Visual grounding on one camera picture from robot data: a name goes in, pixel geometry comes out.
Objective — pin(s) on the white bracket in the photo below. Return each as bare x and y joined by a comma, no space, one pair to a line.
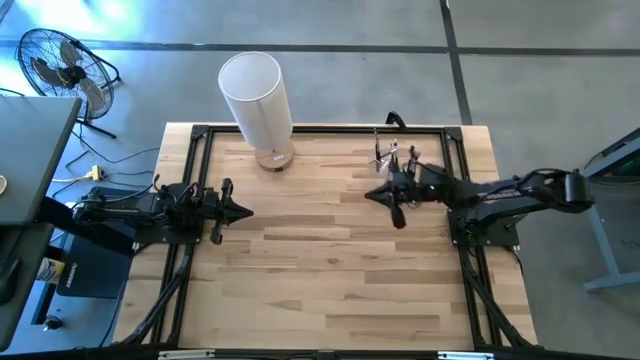
466,355
186,354

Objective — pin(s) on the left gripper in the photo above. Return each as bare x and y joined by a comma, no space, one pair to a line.
217,210

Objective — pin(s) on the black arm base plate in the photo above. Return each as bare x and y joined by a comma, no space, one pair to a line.
505,239
165,239

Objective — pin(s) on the black aluminium table frame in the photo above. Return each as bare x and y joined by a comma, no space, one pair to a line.
325,130

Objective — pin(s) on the white yellow canister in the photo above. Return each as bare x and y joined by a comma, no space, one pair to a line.
49,270

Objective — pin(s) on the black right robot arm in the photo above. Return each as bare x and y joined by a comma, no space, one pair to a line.
500,195

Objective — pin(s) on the yellow power plug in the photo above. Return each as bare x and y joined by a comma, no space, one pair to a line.
96,174

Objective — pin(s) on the grey desk top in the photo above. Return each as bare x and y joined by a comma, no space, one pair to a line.
35,155

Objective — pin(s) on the white shade wooden base lamp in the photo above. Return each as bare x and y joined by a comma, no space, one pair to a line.
257,100

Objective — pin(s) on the dark grey desk panel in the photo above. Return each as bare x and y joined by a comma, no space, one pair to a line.
27,240

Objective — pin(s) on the black floor mat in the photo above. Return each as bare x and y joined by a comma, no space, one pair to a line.
95,270

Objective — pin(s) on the grey metal table frame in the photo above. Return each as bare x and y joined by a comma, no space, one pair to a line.
597,240

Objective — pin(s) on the black desk leg beam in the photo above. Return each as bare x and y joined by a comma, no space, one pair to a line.
105,242

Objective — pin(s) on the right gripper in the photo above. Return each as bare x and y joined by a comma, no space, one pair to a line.
407,192

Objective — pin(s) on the black caster wheel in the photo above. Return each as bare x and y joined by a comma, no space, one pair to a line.
52,322

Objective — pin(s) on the round tan disc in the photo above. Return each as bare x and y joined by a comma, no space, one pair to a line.
2,185

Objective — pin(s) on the clear acrylic organizer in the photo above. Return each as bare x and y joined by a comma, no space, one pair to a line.
380,166

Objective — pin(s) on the black floor fan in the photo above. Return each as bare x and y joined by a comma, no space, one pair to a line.
65,75

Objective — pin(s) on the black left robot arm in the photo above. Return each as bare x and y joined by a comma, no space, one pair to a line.
125,212

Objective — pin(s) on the black clamp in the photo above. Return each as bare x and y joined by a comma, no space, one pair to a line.
396,119

